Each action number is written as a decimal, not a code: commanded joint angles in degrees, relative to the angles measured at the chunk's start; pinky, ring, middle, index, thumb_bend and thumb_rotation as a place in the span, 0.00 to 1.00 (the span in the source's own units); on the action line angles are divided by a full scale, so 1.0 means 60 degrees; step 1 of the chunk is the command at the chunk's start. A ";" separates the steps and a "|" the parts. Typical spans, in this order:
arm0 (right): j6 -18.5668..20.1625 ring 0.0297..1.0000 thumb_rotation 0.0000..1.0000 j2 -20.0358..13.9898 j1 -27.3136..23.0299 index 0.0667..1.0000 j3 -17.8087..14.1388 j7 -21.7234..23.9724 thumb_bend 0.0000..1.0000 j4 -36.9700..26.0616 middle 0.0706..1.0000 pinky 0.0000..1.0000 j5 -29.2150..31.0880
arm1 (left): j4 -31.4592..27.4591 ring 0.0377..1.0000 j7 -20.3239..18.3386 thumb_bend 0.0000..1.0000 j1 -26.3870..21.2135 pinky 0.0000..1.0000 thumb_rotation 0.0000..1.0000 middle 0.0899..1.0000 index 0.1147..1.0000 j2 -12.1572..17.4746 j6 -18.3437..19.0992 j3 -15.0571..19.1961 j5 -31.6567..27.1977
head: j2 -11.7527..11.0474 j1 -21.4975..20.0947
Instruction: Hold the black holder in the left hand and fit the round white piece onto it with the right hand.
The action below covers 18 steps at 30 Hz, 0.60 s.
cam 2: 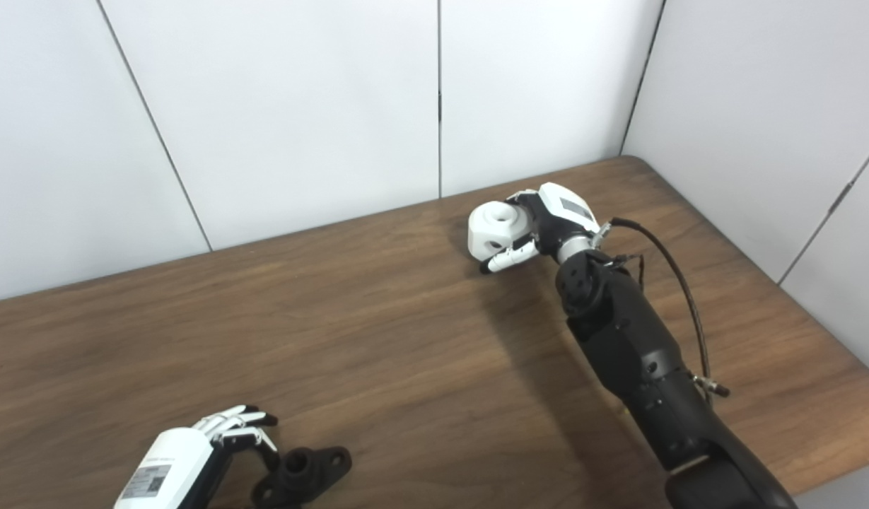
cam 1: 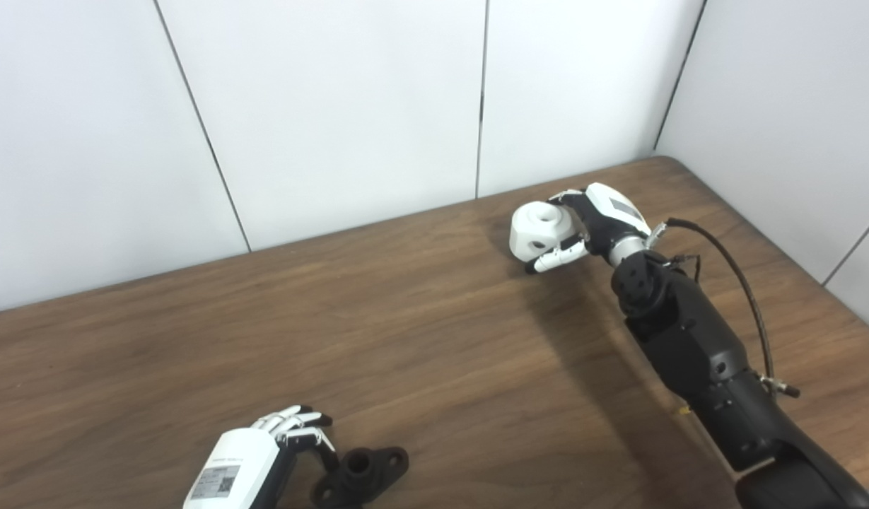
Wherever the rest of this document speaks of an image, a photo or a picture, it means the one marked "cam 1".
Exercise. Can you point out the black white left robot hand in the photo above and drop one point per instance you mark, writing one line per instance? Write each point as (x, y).
(232, 474)

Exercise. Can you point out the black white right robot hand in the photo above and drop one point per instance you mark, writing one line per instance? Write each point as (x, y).
(611, 212)

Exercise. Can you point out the round white plastic piece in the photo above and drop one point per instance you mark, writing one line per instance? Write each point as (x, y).
(540, 230)

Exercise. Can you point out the black plastic holder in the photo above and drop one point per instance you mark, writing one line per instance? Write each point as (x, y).
(360, 470)

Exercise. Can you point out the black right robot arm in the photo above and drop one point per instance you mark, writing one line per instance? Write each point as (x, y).
(703, 353)

